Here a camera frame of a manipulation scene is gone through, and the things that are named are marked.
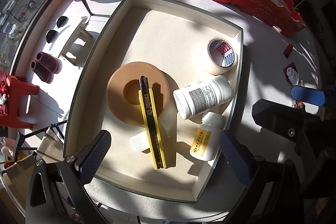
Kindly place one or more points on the dark red slim lighter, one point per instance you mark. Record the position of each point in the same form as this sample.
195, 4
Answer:
288, 50

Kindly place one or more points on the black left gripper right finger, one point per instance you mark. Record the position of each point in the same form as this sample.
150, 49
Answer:
238, 157

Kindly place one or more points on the small wooden stool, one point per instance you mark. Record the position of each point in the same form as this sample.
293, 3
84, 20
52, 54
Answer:
73, 34

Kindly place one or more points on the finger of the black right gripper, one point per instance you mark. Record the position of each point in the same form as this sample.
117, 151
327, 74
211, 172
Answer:
293, 124
312, 96

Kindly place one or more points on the white power adapter plug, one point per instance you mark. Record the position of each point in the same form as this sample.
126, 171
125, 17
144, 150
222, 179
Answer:
292, 75

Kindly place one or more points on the yellow utility knife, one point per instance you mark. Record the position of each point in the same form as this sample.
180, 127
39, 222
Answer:
150, 119

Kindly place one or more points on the red plastic stool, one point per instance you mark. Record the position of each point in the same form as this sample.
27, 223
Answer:
15, 89

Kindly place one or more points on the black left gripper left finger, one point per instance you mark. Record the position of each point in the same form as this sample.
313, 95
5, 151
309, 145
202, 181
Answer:
90, 157

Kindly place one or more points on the dark red slippers pair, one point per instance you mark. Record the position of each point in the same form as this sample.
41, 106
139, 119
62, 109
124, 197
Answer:
45, 66

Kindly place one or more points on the tape roll with blue-red core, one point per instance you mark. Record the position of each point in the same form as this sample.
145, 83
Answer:
221, 56

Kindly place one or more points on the large white bottle grey label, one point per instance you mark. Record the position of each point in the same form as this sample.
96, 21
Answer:
200, 97

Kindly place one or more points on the grey shallow storage tray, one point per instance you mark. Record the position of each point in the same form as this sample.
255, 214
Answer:
165, 41

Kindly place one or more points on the small white bottle yellow label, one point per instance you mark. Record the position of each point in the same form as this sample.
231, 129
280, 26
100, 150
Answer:
206, 140

